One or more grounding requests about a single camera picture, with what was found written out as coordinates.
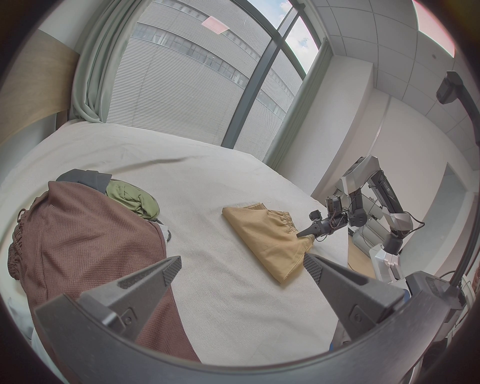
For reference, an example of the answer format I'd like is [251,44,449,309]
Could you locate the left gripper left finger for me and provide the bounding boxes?
[77,256,183,337]

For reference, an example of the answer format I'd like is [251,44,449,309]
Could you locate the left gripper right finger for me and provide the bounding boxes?
[302,253,407,340]

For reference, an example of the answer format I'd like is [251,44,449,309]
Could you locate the tan shorts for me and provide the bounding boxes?
[222,202,316,284]

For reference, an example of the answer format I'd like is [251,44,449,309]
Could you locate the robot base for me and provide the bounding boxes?
[352,217,467,340]

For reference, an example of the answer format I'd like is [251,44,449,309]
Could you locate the bed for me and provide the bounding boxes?
[0,29,351,366]

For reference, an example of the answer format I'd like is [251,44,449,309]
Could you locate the white printed garment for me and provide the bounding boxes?
[154,219,173,242]

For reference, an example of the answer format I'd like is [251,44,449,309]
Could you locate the brown shorts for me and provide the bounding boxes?
[7,181,201,364]

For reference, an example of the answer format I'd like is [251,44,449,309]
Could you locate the green garment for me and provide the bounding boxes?
[106,179,161,221]

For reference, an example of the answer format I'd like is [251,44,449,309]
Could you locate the dark grey garment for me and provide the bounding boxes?
[56,169,112,195]

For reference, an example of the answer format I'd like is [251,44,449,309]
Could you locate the window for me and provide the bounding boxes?
[99,0,331,166]

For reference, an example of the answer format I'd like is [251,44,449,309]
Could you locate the grey-green curtain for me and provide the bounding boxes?
[71,0,147,124]

